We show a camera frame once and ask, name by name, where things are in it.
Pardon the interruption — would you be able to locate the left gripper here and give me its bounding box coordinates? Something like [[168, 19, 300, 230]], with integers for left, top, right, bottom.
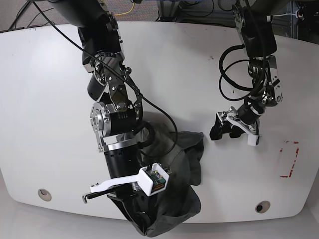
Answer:
[[209, 107, 260, 146]]

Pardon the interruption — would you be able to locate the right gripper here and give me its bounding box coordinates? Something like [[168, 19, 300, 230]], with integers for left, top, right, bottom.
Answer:
[[82, 171, 152, 236]]

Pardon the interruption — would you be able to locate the dark grey t-shirt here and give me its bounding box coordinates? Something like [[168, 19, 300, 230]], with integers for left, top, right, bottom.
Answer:
[[144, 122, 204, 238]]

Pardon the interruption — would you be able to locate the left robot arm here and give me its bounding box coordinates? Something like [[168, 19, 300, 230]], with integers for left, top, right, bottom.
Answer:
[[209, 0, 283, 146]]

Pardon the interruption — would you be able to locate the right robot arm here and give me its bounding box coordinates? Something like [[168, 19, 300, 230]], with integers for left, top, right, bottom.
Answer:
[[51, 0, 151, 235]]

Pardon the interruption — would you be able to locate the red tape rectangle marking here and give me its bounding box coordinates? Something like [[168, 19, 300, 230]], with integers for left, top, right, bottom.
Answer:
[[277, 141, 300, 178]]

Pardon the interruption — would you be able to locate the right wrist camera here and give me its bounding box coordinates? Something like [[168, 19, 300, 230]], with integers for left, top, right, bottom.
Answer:
[[137, 163, 169, 197]]

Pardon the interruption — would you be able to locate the right table cable grommet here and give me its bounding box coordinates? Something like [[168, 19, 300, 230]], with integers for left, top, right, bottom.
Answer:
[[255, 201, 271, 214]]

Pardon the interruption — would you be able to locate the table cable grommet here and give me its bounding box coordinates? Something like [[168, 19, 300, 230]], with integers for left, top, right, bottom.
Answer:
[[255, 201, 271, 214], [38, 189, 52, 202]]

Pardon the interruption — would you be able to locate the left table cable grommet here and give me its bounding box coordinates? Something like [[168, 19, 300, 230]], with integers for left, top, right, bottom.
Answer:
[[38, 189, 52, 202]]

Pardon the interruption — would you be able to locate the yellow cable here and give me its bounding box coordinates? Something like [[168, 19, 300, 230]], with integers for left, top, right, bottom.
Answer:
[[114, 0, 137, 17]]

